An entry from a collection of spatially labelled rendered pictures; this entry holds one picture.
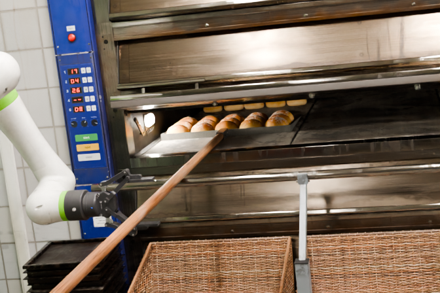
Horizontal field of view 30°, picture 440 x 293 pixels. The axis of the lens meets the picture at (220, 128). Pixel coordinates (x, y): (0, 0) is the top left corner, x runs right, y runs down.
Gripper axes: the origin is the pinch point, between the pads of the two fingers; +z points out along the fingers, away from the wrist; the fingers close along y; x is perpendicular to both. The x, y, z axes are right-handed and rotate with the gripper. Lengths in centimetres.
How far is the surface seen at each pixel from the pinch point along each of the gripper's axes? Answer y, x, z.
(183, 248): 36, -64, -12
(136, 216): -0.9, 18.7, 1.3
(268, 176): 2.1, -31.1, 29.5
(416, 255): 42, -64, 74
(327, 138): 1, -81, 44
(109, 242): -0.8, 40.0, 1.1
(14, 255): 37, -67, -84
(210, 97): -22, -54, 8
